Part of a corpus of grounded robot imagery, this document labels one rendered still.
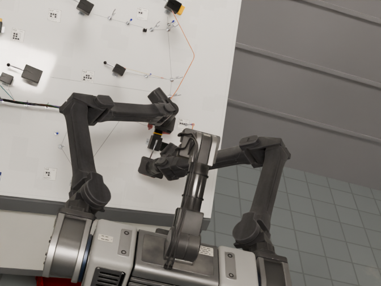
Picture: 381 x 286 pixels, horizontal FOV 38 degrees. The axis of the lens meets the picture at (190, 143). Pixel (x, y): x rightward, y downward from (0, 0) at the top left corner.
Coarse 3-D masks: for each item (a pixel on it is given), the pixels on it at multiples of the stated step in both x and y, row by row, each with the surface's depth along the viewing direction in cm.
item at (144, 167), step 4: (144, 156) 216; (144, 160) 216; (148, 160) 216; (140, 164) 215; (144, 164) 215; (148, 164) 212; (140, 168) 215; (144, 168) 215; (148, 168) 212; (140, 172) 215; (144, 172) 215; (148, 172) 214; (152, 172) 211; (156, 176) 216; (160, 176) 217
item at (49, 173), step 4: (44, 168) 220; (48, 168) 220; (52, 168) 221; (44, 172) 220; (48, 172) 220; (52, 172) 221; (56, 172) 221; (44, 176) 220; (48, 176) 220; (52, 176) 221
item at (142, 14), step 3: (138, 9) 230; (141, 9) 230; (144, 9) 230; (147, 9) 231; (138, 12) 230; (141, 12) 230; (144, 12) 230; (147, 12) 231; (138, 15) 230; (141, 15) 230; (144, 15) 230; (147, 15) 231; (138, 18) 230; (141, 18) 230; (144, 18) 230; (147, 18) 231
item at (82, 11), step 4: (80, 0) 214; (84, 0) 214; (80, 4) 214; (84, 4) 215; (88, 4) 215; (92, 4) 215; (76, 8) 217; (80, 8) 214; (84, 8) 214; (88, 8) 215; (92, 8) 215; (80, 12) 222; (84, 12) 217; (88, 12) 215
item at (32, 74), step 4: (8, 64) 208; (16, 68) 208; (24, 68) 207; (28, 68) 207; (32, 68) 207; (36, 68) 208; (24, 72) 207; (28, 72) 208; (32, 72) 207; (36, 72) 208; (40, 72) 208; (24, 76) 207; (28, 76) 207; (32, 76) 207; (36, 76) 208; (40, 76) 208; (28, 80) 211; (32, 80) 208; (36, 80) 208
